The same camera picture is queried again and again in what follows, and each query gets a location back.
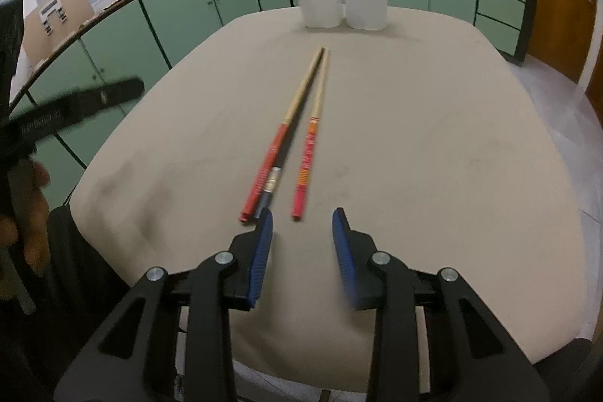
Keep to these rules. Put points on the black chair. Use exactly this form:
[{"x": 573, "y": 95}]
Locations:
[
  {"x": 563, "y": 359},
  {"x": 89, "y": 270}
]

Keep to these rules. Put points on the person's left hand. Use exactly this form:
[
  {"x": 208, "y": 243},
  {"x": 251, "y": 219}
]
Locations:
[{"x": 37, "y": 218}]

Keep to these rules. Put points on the orange striped bamboo chopstick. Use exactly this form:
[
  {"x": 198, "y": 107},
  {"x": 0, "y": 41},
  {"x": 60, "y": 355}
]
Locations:
[{"x": 308, "y": 147}]

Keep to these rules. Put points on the green base cabinets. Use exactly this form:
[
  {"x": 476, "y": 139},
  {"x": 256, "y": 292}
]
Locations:
[{"x": 188, "y": 6}]

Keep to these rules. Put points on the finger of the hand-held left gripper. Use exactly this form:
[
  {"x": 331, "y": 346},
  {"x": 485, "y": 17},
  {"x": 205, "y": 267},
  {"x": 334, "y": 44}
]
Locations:
[
  {"x": 85, "y": 103},
  {"x": 9, "y": 34}
]

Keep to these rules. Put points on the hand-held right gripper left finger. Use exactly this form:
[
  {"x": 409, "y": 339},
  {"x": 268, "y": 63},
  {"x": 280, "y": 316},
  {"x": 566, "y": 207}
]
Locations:
[{"x": 261, "y": 260}]

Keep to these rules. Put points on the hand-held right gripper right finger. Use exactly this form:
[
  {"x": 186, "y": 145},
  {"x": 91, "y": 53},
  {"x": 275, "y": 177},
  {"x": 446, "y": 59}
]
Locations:
[{"x": 346, "y": 260}]

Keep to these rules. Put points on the white device on board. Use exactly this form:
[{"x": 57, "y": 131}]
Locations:
[{"x": 52, "y": 13}]

